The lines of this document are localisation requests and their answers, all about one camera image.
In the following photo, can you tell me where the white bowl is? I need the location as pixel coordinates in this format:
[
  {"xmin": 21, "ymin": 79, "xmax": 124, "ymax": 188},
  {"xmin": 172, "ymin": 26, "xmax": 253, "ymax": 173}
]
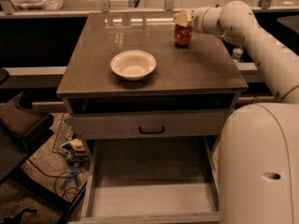
[{"xmin": 110, "ymin": 50, "xmax": 157, "ymax": 80}]

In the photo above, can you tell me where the clear water bottle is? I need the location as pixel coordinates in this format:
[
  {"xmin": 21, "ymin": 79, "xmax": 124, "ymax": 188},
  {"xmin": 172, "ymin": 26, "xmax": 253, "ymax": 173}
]
[{"xmin": 232, "ymin": 46, "xmax": 244, "ymax": 63}]

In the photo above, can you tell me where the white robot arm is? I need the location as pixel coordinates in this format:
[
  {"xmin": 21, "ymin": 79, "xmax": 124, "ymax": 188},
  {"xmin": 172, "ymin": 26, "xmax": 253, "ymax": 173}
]
[{"xmin": 174, "ymin": 1, "xmax": 299, "ymax": 224}]

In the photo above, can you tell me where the dark brown chair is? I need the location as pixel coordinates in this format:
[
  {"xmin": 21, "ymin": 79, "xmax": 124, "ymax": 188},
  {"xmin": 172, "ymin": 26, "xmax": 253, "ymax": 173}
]
[{"xmin": 0, "ymin": 92, "xmax": 69, "ymax": 211}]

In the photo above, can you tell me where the wire basket with clutter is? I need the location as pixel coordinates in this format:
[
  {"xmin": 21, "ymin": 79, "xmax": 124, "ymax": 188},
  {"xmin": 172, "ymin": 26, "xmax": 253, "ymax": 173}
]
[{"xmin": 52, "ymin": 113, "xmax": 89, "ymax": 162}]

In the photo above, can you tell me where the grey drawer cabinet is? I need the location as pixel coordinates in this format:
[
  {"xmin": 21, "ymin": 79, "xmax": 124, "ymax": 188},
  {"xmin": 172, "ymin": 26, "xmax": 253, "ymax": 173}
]
[{"xmin": 56, "ymin": 10, "xmax": 249, "ymax": 224}]

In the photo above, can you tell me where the black drawer handle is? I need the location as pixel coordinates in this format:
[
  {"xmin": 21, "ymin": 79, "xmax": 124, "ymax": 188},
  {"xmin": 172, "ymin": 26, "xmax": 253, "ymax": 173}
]
[{"xmin": 139, "ymin": 126, "xmax": 164, "ymax": 134}]

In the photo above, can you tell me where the black floor cable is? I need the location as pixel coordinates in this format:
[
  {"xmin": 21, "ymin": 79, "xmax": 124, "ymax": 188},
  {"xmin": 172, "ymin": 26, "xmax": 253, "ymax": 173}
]
[{"xmin": 27, "ymin": 158, "xmax": 86, "ymax": 203}]

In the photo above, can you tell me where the open middle drawer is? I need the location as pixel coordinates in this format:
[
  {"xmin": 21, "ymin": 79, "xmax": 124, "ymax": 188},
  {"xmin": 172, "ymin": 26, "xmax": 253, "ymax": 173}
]
[{"xmin": 69, "ymin": 137, "xmax": 220, "ymax": 224}]

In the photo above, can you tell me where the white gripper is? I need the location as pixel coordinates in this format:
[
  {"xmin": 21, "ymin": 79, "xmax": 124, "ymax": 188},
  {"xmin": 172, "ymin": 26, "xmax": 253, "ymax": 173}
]
[{"xmin": 173, "ymin": 7, "xmax": 222, "ymax": 35}]

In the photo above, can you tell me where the red coke can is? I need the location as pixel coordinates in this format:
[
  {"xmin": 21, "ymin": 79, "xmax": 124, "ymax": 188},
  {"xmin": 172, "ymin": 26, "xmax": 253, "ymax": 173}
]
[{"xmin": 174, "ymin": 24, "xmax": 192, "ymax": 46}]

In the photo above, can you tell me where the closed top drawer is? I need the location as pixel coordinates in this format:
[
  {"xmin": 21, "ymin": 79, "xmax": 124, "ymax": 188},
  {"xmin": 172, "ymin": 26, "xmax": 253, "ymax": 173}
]
[{"xmin": 70, "ymin": 109, "xmax": 231, "ymax": 140}]

